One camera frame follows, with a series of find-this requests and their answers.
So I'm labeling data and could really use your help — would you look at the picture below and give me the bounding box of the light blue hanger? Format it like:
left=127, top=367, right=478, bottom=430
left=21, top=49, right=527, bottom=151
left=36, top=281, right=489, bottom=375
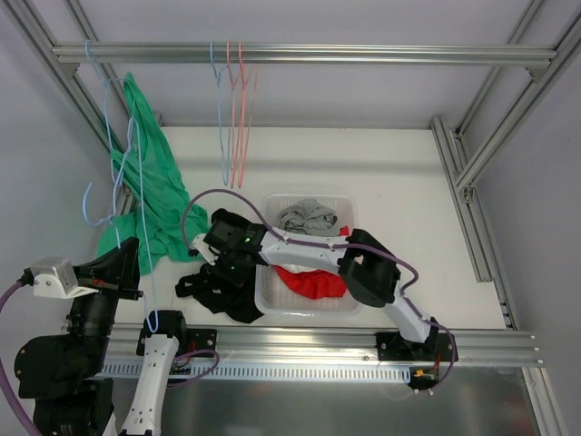
left=81, top=115, right=160, bottom=333
left=84, top=38, right=131, bottom=219
left=209, top=41, right=231, bottom=187

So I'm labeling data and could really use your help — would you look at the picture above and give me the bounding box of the black tank top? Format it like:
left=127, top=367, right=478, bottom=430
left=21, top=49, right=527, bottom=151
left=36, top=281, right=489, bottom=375
left=175, top=207, right=267, bottom=324

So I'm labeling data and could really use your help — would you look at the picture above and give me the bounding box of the white tank top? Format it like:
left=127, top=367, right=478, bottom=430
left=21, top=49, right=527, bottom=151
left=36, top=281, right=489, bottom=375
left=280, top=264, right=315, bottom=273

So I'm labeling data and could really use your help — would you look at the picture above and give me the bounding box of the grey tank top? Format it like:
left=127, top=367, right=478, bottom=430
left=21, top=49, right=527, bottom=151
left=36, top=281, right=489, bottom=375
left=276, top=198, right=340, bottom=237

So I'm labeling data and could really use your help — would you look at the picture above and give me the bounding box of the pink hanger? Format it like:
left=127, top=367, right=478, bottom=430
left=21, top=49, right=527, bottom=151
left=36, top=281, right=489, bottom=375
left=234, top=42, right=259, bottom=189
left=226, top=41, right=243, bottom=188

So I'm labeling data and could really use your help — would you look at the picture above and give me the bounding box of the red tank top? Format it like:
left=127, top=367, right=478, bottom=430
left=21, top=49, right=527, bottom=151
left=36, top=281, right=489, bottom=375
left=275, top=226, right=350, bottom=301

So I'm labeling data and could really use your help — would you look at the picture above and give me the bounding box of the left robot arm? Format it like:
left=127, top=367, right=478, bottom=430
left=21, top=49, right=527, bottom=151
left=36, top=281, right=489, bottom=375
left=14, top=237, right=189, bottom=435

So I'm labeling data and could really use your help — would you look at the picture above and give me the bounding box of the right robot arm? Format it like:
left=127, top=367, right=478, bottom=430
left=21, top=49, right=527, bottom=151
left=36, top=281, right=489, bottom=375
left=190, top=220, right=438, bottom=361

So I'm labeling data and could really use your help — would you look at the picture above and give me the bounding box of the green tank top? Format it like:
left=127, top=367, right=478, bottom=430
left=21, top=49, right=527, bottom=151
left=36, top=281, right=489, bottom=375
left=98, top=73, right=209, bottom=276

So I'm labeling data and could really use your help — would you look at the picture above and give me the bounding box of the white plastic basket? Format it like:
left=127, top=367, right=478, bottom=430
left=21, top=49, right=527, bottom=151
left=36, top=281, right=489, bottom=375
left=255, top=193, right=359, bottom=317

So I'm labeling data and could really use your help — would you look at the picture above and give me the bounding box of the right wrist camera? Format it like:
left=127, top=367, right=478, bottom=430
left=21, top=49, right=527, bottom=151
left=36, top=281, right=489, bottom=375
left=188, top=233, right=219, bottom=265

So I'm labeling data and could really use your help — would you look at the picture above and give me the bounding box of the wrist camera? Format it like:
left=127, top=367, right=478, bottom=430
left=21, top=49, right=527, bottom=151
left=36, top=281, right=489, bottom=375
left=188, top=233, right=219, bottom=265
left=30, top=256, right=96, bottom=300

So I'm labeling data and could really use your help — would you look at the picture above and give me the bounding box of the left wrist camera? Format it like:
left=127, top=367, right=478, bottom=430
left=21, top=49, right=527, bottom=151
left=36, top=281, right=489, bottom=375
left=30, top=256, right=96, bottom=300

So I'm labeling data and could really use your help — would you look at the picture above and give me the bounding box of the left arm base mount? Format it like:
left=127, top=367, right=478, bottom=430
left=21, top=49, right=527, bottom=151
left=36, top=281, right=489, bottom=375
left=185, top=327, right=218, bottom=358

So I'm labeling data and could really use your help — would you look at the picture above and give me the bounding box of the front aluminium rail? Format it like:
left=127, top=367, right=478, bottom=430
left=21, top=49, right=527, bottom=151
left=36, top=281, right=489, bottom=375
left=106, top=322, right=544, bottom=367

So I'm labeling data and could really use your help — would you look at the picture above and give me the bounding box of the slotted cable duct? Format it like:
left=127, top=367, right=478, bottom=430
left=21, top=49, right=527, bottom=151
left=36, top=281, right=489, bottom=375
left=99, top=359, right=411, bottom=384

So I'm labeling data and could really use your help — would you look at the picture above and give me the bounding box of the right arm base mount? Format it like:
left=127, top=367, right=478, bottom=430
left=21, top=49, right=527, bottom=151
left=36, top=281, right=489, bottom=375
left=375, top=332, right=458, bottom=362

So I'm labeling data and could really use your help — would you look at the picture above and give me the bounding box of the aluminium hanging rail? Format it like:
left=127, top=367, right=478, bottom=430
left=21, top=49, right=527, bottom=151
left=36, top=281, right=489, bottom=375
left=60, top=42, right=556, bottom=67

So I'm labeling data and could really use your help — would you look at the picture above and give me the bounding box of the right aluminium frame post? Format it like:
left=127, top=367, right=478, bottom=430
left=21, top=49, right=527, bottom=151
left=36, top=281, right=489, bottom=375
left=430, top=0, right=581, bottom=282

